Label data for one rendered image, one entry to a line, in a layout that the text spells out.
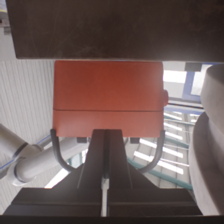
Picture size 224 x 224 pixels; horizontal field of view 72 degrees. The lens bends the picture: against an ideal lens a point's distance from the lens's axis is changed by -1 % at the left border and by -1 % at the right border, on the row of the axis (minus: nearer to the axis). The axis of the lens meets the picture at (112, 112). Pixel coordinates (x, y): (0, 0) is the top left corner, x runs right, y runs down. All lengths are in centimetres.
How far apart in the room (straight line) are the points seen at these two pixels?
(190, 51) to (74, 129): 21
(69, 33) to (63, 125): 14
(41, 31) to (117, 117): 16
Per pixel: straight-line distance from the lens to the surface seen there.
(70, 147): 67
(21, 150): 104
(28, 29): 25
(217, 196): 127
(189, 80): 567
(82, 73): 25
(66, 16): 24
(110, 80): 24
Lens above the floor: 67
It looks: 23 degrees up
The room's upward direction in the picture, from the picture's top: 179 degrees counter-clockwise
